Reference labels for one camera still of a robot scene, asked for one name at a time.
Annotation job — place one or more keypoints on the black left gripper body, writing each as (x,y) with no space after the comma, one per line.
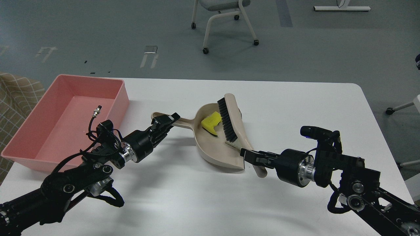
(141,143)

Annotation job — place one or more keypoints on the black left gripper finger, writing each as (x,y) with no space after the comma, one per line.
(163,123)
(160,134)

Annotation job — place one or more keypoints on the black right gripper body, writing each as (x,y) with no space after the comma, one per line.
(295,167)

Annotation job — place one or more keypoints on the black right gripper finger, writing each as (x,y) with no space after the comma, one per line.
(252,155)
(270,163)

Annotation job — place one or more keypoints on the beige plastic dustpan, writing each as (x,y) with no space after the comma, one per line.
(212,148)

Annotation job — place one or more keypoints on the beige hand brush black bristles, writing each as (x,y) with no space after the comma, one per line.
(233,128)

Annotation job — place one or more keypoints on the yellow green sponge piece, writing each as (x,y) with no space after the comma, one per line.
(209,123)

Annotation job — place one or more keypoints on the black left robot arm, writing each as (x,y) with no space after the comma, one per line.
(84,174)

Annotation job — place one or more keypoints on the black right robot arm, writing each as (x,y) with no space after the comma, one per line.
(355,187)

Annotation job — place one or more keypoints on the pink plastic bin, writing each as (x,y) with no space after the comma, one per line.
(57,126)

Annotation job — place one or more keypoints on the white chair base right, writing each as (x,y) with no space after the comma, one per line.
(415,102)

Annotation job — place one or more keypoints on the beige checkered cloth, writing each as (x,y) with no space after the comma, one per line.
(18,97)

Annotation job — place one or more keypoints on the white desk foot bar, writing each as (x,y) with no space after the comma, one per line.
(342,5)

